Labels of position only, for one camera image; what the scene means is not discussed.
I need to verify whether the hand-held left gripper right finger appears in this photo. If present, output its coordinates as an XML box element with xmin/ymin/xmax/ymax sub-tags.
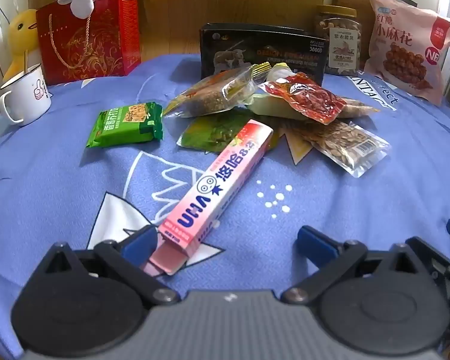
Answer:
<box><xmin>281</xmin><ymin>226</ymin><xmax>436</xmax><ymax>306</ymax></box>

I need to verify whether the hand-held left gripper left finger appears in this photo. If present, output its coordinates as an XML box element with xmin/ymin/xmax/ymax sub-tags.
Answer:
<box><xmin>34</xmin><ymin>225</ymin><xmax>181</xmax><ymax>306</ymax></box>

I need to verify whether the pink candy box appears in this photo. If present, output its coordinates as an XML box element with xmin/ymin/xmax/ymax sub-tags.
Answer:
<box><xmin>144</xmin><ymin>119</ymin><xmax>274</xmax><ymax>275</ymax></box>

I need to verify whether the clear sunflower seed packet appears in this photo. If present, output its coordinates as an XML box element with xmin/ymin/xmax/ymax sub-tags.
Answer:
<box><xmin>285</xmin><ymin>118</ymin><xmax>391</xmax><ymax>178</ymax></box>

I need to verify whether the green cracker packet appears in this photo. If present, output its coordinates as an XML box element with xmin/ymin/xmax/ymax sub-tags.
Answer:
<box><xmin>86</xmin><ymin>101</ymin><xmax>164</xmax><ymax>149</ymax></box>

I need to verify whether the green leaf snack packet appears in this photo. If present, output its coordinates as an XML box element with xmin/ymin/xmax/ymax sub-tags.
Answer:
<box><xmin>176</xmin><ymin>114</ymin><xmax>282</xmax><ymax>154</ymax></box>

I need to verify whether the red meat snack packet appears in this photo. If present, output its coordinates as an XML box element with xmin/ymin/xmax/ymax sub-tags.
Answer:
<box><xmin>259</xmin><ymin>74</ymin><xmax>347</xmax><ymax>125</ymax></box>

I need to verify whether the pale green snack packet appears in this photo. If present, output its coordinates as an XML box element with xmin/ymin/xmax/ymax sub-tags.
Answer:
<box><xmin>245</xmin><ymin>63</ymin><xmax>381</xmax><ymax>121</ymax></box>

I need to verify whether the clear brown grain packet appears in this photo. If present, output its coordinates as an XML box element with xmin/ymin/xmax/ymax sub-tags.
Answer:
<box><xmin>162</xmin><ymin>68</ymin><xmax>263</xmax><ymax>118</ymax></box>

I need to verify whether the black tin box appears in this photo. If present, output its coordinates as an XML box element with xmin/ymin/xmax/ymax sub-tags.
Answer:
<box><xmin>199</xmin><ymin>23</ymin><xmax>329</xmax><ymax>87</ymax></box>

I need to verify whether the blue printed tablecloth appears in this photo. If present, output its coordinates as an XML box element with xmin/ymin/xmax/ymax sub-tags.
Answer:
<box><xmin>0</xmin><ymin>53</ymin><xmax>450</xmax><ymax>360</ymax></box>

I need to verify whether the white enamel mug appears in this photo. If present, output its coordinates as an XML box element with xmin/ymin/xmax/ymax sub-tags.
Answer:
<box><xmin>0</xmin><ymin>63</ymin><xmax>53</xmax><ymax>126</ymax></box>

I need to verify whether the red gift box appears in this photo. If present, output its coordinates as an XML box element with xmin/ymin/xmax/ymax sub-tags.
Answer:
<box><xmin>35</xmin><ymin>0</ymin><xmax>141</xmax><ymax>86</ymax></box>

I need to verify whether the pink snack bag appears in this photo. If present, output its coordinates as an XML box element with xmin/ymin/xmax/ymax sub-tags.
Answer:
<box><xmin>363</xmin><ymin>0</ymin><xmax>450</xmax><ymax>106</ymax></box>

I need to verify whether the clear nut jar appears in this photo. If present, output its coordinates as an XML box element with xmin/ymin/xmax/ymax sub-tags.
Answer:
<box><xmin>314</xmin><ymin>4</ymin><xmax>362</xmax><ymax>77</ymax></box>

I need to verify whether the yellow duck plush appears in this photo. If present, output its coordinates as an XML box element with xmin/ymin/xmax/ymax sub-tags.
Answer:
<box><xmin>2</xmin><ymin>8</ymin><xmax>42</xmax><ymax>83</ymax></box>

